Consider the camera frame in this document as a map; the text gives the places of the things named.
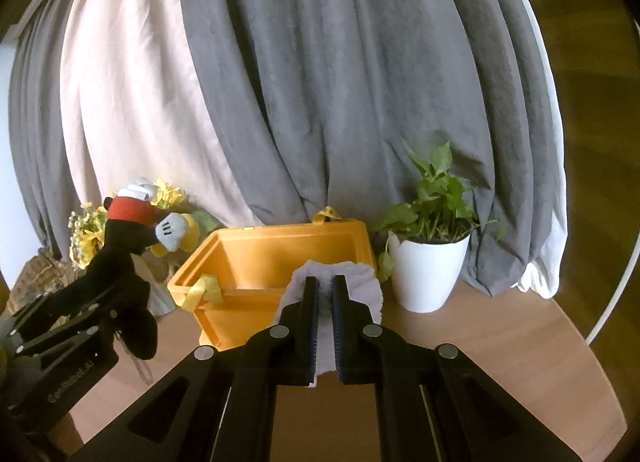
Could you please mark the wide grey curtain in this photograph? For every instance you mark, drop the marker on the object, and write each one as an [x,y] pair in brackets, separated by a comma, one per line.
[350,92]

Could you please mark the narrow grey curtain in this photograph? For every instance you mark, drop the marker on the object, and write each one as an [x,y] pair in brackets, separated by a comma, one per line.
[40,142]

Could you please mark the grey ribbed vase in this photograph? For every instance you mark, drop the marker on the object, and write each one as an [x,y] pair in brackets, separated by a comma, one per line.
[160,292]

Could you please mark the green plant in white pot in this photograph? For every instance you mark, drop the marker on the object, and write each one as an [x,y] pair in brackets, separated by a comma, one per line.
[430,267]

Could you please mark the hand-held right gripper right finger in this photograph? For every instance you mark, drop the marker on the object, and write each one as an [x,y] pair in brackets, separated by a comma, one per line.
[341,327]

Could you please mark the sunflower bouquet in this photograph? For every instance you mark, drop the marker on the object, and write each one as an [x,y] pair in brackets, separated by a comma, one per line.
[87,237]

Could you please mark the orange plastic basket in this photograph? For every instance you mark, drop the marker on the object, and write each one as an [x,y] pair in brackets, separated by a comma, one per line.
[260,262]

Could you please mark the lavender fluffy towel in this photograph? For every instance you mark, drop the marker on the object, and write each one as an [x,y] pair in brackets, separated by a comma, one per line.
[365,287]

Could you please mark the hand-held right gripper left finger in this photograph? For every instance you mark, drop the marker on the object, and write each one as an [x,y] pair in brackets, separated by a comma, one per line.
[310,327]

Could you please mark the black mouse plush toy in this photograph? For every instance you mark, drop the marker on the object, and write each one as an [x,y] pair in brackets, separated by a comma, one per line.
[125,252]

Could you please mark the white curved pole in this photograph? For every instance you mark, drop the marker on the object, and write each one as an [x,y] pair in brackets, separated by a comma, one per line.
[627,262]

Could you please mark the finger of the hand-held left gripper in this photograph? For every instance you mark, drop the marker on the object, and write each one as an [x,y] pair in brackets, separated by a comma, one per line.
[55,311]
[65,342]

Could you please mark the brown patterned cushion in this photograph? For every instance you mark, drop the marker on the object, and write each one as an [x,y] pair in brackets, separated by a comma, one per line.
[40,277]

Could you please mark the pale pink curtain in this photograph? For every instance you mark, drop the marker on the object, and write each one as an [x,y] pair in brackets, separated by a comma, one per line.
[130,92]

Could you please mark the white sheer curtain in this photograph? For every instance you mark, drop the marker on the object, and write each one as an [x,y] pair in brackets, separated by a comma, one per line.
[542,192]

